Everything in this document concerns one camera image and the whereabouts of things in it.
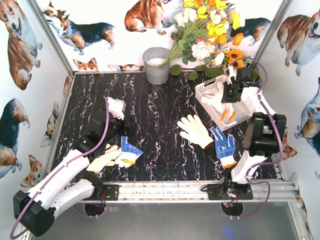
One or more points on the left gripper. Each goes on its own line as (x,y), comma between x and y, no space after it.
(129,125)

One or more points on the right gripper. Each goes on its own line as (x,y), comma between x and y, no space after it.
(229,96)

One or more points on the blue dotted glove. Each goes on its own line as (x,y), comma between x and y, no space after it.
(224,147)
(129,154)

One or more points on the cream rubber glove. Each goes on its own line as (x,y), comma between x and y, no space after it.
(107,159)
(194,131)

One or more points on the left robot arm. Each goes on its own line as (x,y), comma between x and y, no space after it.
(74,179)

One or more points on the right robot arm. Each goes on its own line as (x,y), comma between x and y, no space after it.
(265,131)

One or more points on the grey metal bucket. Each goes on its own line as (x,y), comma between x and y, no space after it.
(156,68)

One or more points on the artificial flower bouquet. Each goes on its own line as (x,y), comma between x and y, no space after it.
(209,31)

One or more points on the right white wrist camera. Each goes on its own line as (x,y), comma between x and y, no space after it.
(232,74)

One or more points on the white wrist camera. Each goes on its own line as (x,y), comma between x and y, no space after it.
(116,108)
(232,74)

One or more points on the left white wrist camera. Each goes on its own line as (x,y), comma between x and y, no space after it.
(116,108)

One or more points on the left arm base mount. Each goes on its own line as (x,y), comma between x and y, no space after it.
(106,192)

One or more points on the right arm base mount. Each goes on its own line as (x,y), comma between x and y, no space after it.
(230,192)

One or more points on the aluminium front rail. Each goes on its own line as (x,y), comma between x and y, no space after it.
(176,191)

